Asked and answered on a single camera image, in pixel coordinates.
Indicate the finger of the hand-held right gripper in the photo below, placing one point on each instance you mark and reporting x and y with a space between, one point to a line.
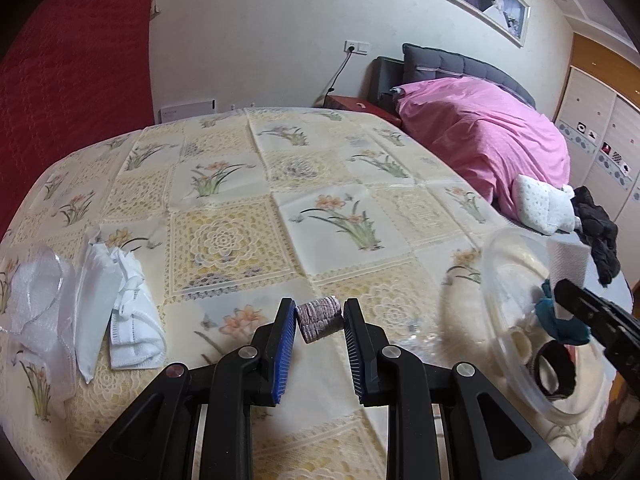
600 310

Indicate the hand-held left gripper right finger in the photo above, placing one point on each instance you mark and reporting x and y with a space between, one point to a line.
352 350

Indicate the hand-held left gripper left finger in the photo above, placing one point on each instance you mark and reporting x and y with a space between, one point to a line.
280 350

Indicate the grey knitted roll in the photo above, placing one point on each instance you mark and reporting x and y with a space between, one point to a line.
320 317

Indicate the teal mesh pouch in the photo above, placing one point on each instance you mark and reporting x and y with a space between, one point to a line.
555 320

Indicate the white paper towel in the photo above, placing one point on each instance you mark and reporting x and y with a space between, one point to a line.
570 260

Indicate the black striped headband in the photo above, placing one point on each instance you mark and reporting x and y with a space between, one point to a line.
565 360

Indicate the beige tape roll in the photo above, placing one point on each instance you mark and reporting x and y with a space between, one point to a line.
522 347

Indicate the clear plastic bowl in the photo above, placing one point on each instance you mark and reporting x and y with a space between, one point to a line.
480 310

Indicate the white cloth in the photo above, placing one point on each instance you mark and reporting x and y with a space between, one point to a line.
142 325

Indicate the white face mask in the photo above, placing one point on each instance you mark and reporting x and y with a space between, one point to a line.
97 300

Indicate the dark clothing pile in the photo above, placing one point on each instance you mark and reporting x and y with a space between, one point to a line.
600 230

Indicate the white dotted pillow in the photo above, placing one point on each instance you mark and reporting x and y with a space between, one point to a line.
540 205

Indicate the cream sliding-door wardrobe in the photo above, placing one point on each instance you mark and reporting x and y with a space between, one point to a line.
600 110

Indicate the pink duvet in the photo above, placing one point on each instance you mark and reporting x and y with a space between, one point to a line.
475 135

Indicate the red cardboard box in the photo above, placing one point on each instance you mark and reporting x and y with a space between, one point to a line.
350 105

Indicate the grey padded headboard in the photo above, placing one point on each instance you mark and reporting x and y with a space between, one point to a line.
450 62

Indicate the red quilted mattress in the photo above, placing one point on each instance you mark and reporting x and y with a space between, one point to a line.
65 85

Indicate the white wall outlet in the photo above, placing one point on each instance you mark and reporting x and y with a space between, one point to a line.
357 47

